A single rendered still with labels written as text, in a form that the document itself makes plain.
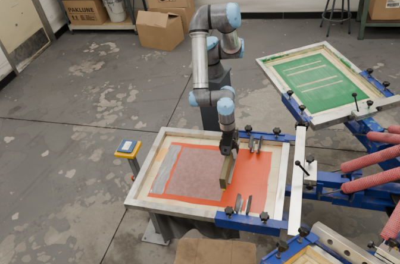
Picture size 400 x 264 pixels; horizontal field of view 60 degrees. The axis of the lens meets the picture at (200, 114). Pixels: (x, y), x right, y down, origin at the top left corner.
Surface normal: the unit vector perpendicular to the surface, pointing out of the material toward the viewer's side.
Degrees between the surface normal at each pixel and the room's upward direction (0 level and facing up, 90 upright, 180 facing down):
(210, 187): 0
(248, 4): 90
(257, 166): 0
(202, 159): 0
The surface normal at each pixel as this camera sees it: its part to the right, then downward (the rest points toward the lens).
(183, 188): -0.13, -0.76
